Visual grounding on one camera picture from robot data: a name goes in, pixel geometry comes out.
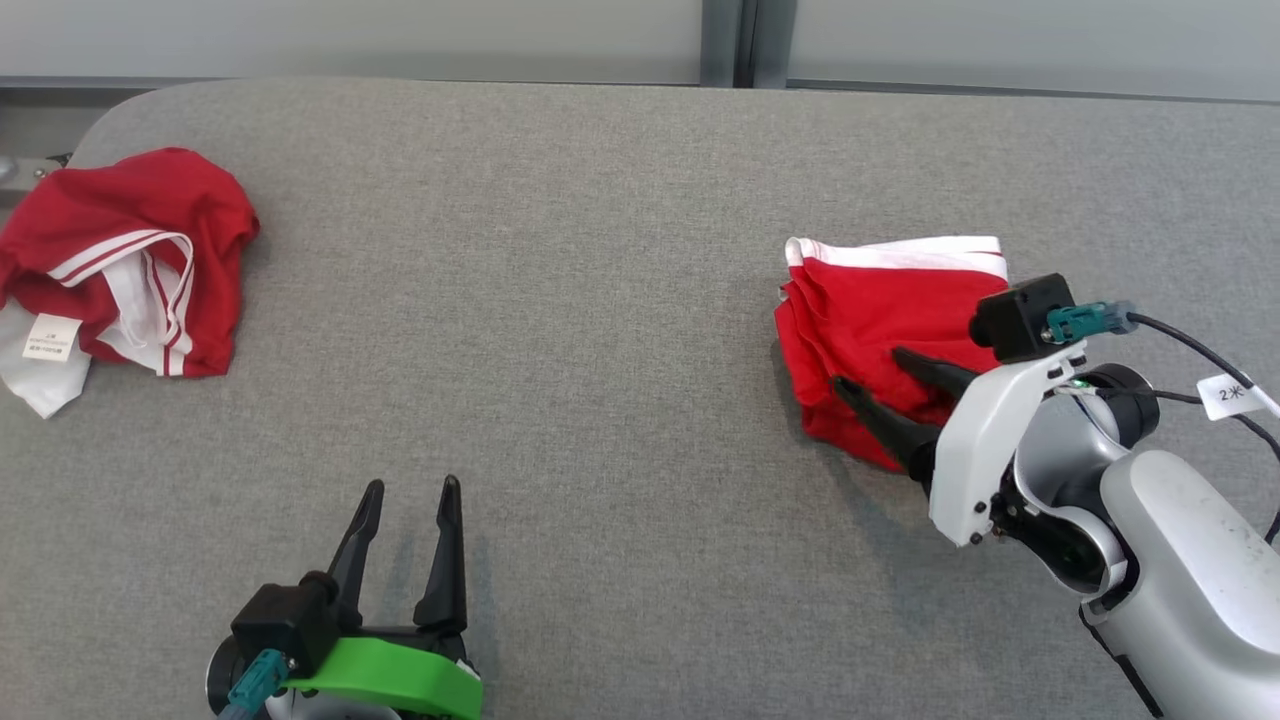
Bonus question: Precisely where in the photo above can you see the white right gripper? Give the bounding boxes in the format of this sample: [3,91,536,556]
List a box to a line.
[832,343,1089,549]

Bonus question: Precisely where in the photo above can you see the red shorts with white stripe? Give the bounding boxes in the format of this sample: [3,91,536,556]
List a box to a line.
[775,236,1011,474]

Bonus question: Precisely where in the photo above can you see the black cable with teal plug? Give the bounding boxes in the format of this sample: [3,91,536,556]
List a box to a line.
[218,648,291,720]
[1045,300,1280,546]

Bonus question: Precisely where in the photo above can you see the white cable label tag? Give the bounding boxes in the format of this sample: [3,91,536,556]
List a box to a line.
[1197,372,1280,421]

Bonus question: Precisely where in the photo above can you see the red shirt with white sleeves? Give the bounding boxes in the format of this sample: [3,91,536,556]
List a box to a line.
[0,148,262,420]

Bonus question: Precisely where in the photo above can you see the grey window base rail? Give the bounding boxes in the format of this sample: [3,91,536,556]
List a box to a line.
[0,74,701,93]
[790,78,1280,104]

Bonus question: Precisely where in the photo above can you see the grey metal frame post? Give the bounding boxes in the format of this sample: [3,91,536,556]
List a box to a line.
[700,0,798,89]

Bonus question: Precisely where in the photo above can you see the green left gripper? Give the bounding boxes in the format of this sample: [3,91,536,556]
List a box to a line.
[285,475,487,720]

